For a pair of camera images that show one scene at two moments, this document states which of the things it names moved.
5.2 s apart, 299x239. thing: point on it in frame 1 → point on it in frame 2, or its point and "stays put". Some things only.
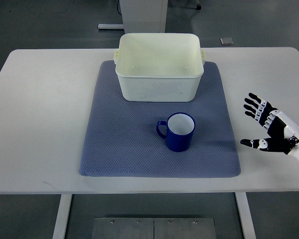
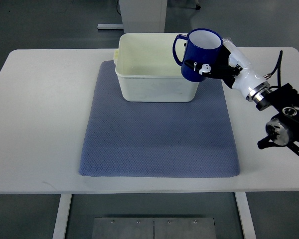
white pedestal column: x=144 y=16 stays put
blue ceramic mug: x=178 y=130 → x=204 y=46
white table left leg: x=59 y=229 stays put
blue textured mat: x=121 y=139 stays put
